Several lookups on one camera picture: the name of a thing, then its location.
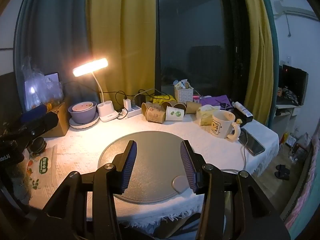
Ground white paper cup green print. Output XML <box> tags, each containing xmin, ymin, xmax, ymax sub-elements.
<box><xmin>165</xmin><ymin>106</ymin><xmax>184</xmax><ymax>121</ymax></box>

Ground brown paper cup far right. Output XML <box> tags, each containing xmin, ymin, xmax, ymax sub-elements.
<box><xmin>186</xmin><ymin>101</ymin><xmax>201</xmax><ymax>114</ymax></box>

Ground brown printed paper cup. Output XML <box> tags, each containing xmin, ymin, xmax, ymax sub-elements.
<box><xmin>145</xmin><ymin>106</ymin><xmax>165</xmax><ymax>124</ymax></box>

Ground brown paper cup far left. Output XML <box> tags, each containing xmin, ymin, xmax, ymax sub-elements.
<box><xmin>141</xmin><ymin>102</ymin><xmax>153</xmax><ymax>116</ymax></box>

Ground brown paper cup middle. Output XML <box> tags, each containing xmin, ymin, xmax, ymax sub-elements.
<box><xmin>161</xmin><ymin>101</ymin><xmax>177</xmax><ymax>112</ymax></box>

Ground cardboard box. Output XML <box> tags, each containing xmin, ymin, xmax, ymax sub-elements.
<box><xmin>42</xmin><ymin>99</ymin><xmax>71</xmax><ymax>138</ymax></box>

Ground clear plastic bag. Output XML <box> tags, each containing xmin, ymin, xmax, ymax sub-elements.
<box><xmin>21</xmin><ymin>56</ymin><xmax>64</xmax><ymax>111</ymax></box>

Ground tablet with blue screen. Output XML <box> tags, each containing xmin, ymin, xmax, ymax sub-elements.
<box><xmin>24</xmin><ymin>72</ymin><xmax>64</xmax><ymax>112</ymax></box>

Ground white scalloped plate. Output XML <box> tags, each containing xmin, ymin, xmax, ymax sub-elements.
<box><xmin>69</xmin><ymin>113</ymin><xmax>99</xmax><ymax>129</ymax></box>

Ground pink inner bowl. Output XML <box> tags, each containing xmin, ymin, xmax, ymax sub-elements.
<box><xmin>72</xmin><ymin>101</ymin><xmax>93</xmax><ymax>112</ymax></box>

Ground round grey placemat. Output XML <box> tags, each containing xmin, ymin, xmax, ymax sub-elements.
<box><xmin>98</xmin><ymin>131</ymin><xmax>190</xmax><ymax>204</ymax></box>

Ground wet wipes pack green label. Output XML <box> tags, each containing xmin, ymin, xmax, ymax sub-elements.
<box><xmin>12</xmin><ymin>145</ymin><xmax>57</xmax><ymax>204</ymax></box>

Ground purple bowl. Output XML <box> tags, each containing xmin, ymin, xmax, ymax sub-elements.
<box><xmin>68</xmin><ymin>101</ymin><xmax>97</xmax><ymax>124</ymax></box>

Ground cream cartoon bear mug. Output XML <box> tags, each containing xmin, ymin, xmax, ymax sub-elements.
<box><xmin>210</xmin><ymin>110</ymin><xmax>242</xmax><ymax>142</ymax></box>

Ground black smartphone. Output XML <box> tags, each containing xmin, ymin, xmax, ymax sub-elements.
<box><xmin>239</xmin><ymin>128</ymin><xmax>265</xmax><ymax>156</ymax></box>

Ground yellow tissue pack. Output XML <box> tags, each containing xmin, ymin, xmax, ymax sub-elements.
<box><xmin>196</xmin><ymin>105</ymin><xmax>220</xmax><ymax>126</ymax></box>

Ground white desk lamp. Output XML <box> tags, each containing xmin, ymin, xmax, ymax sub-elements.
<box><xmin>73</xmin><ymin>58</ymin><xmax>119</xmax><ymax>122</ymax></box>

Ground black box under tube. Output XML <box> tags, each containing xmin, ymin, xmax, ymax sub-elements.
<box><xmin>228</xmin><ymin>107</ymin><xmax>253</xmax><ymax>127</ymax></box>

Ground white power strip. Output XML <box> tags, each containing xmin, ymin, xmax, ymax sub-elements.
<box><xmin>121</xmin><ymin>106</ymin><xmax>142</xmax><ymax>119</ymax></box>

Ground white usb charger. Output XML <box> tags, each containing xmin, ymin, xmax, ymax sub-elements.
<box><xmin>123</xmin><ymin>99</ymin><xmax>132</xmax><ymax>112</ymax></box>

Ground black slippers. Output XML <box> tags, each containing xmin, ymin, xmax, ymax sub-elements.
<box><xmin>274</xmin><ymin>164</ymin><xmax>290</xmax><ymax>181</ymax></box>

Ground purple folder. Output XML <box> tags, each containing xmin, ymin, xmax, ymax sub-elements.
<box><xmin>200</xmin><ymin>95</ymin><xmax>233</xmax><ymax>110</ymax></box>

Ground black power adapter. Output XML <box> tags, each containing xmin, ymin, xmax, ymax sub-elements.
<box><xmin>135</xmin><ymin>94</ymin><xmax>146</xmax><ymax>107</ymax></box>

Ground white woven basket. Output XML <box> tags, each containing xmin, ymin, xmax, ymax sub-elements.
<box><xmin>174</xmin><ymin>86</ymin><xmax>194</xmax><ymax>103</ymax></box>

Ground teal curtain left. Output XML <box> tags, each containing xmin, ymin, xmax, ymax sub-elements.
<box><xmin>13</xmin><ymin>0</ymin><xmax>100</xmax><ymax>104</ymax></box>

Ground yellow snack bag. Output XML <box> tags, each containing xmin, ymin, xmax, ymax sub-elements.
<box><xmin>152</xmin><ymin>95</ymin><xmax>176</xmax><ymax>105</ymax></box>

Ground yellow curtain right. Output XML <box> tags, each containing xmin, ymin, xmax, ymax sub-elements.
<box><xmin>245</xmin><ymin>0</ymin><xmax>273</xmax><ymax>125</ymax></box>

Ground yellow curtain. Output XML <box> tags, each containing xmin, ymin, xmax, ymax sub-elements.
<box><xmin>245</xmin><ymin>0</ymin><xmax>273</xmax><ymax>125</ymax></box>
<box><xmin>86</xmin><ymin>0</ymin><xmax>156</xmax><ymax>108</ymax></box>

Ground yellow curtain left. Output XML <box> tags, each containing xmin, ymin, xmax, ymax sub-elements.
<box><xmin>86</xmin><ymin>0</ymin><xmax>156</xmax><ymax>108</ymax></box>

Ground white charging cable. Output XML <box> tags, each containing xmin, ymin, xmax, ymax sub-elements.
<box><xmin>222</xmin><ymin>129</ymin><xmax>250</xmax><ymax>174</ymax></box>

